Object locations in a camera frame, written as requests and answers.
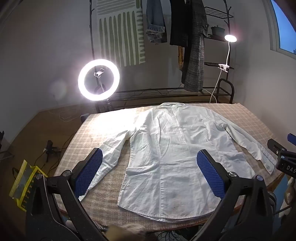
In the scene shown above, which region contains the beige soft object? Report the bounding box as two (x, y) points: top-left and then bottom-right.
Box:
(279, 176), (296, 218)

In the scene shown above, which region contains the blue denim jacket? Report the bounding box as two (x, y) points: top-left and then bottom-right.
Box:
(146, 0), (167, 44)

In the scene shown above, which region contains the window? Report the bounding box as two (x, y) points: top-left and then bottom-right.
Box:
(270, 0), (296, 55)

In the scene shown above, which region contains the round ring light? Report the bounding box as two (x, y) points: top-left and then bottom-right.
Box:
(78, 59), (120, 101)

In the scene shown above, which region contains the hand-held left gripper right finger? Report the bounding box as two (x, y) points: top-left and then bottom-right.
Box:
(190, 149), (278, 241)

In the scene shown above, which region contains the black ring light stand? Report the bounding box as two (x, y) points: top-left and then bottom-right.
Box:
(95, 76), (114, 112)

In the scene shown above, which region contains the dark plant pot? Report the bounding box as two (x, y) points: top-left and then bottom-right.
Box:
(210, 25), (226, 37)

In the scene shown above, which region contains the black metal clothes rack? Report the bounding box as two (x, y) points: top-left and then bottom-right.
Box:
(89, 0), (235, 109)

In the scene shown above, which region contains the white clip lamp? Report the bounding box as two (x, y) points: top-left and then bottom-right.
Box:
(217, 34), (237, 72)

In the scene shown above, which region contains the yellow transparent bag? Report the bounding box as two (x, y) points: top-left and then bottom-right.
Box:
(9, 159), (49, 212)

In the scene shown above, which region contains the small black tripod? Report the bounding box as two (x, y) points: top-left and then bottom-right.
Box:
(43, 140), (62, 163)

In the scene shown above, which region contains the black coat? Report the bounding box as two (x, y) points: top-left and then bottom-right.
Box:
(169, 0), (192, 47)

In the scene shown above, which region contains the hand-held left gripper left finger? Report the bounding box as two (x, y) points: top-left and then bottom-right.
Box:
(25, 148), (109, 241)

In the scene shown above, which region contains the black floor cable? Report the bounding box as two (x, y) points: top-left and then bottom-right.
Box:
(35, 132), (77, 176)

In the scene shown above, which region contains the white floor cable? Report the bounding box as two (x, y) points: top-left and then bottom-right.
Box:
(59, 110), (89, 121)

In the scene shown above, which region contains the grey plaid coat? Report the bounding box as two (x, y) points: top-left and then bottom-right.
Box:
(181, 0), (208, 92)

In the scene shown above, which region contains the white long-sleeved shirt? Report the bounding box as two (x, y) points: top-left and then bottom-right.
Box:
(77, 102), (281, 223)

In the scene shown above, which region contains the green striped wall hanging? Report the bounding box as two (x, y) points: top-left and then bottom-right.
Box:
(96, 0), (148, 67)

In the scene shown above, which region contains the beige checked tablecloth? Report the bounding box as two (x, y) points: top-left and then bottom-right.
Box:
(53, 102), (292, 229)

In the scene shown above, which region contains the white lamp cable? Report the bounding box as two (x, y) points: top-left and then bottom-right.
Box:
(203, 70), (222, 104)

